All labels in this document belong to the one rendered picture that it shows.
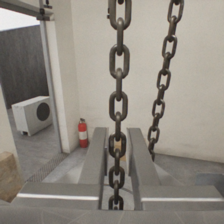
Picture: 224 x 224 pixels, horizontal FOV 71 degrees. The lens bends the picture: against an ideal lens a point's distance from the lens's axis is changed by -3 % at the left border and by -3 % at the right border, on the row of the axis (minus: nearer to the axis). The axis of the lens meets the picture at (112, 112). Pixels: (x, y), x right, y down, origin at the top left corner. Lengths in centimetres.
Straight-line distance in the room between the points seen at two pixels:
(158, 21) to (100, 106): 148
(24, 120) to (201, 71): 317
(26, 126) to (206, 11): 348
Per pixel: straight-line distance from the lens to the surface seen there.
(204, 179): 75
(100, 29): 257
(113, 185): 18
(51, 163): 267
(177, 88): 239
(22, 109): 354
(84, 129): 274
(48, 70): 244
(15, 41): 654
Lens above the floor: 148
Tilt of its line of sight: 19 degrees down
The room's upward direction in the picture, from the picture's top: 1 degrees counter-clockwise
